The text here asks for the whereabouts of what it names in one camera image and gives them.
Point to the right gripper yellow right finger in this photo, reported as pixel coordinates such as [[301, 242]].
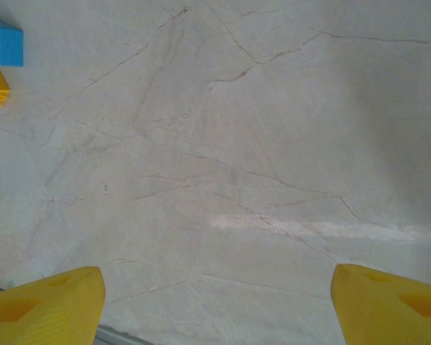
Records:
[[380, 312]]

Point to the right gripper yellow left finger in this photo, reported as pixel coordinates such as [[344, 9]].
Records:
[[39, 316]]

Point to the blue lego brick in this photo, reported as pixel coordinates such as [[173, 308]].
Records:
[[7, 46]]

